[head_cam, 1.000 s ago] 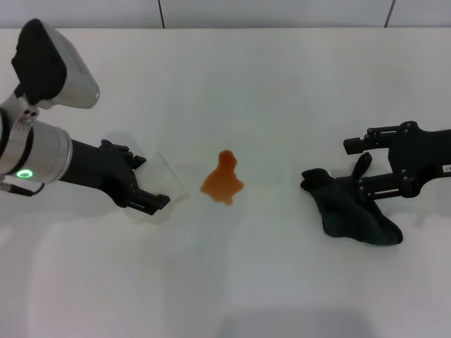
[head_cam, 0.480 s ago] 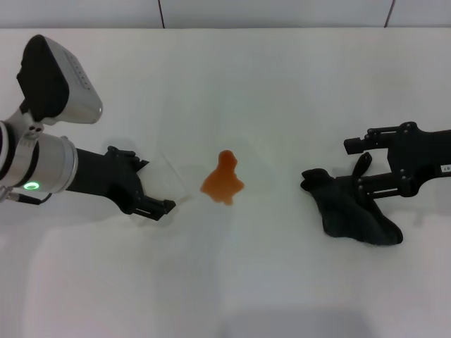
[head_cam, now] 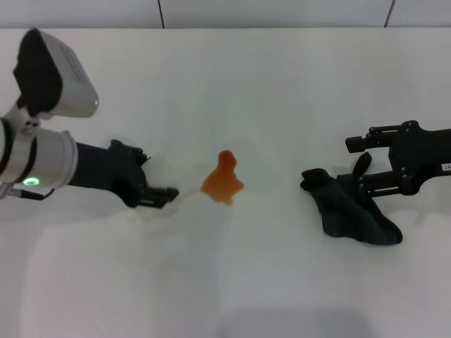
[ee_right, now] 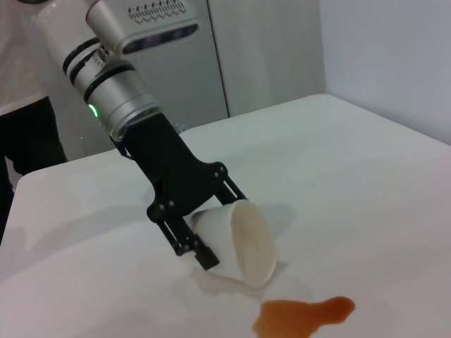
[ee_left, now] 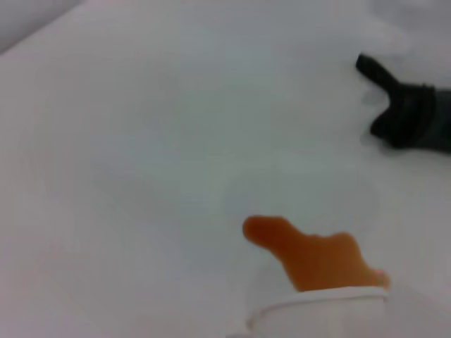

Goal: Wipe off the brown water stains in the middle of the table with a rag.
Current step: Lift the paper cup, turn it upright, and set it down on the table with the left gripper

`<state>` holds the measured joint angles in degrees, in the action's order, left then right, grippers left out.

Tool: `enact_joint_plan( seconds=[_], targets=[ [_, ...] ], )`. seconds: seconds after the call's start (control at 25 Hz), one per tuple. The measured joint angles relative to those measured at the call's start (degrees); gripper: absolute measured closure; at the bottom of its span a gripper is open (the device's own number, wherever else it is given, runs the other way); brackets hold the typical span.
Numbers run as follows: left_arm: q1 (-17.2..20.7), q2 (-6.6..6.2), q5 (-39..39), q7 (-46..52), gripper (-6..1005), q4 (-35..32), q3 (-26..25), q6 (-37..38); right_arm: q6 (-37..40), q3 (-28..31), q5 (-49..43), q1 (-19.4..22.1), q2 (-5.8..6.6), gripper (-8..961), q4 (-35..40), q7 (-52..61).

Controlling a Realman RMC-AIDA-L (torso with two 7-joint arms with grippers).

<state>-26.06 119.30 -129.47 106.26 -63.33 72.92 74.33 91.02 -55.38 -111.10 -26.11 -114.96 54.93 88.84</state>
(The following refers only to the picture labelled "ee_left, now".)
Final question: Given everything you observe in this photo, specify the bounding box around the white paper cup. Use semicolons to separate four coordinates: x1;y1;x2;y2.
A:
244;285;390;338

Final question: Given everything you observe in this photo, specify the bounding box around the dark grey sock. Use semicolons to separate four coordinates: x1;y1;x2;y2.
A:
354;52;451;154

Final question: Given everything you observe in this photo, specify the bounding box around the brown water stain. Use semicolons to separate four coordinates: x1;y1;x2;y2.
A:
242;215;390;293

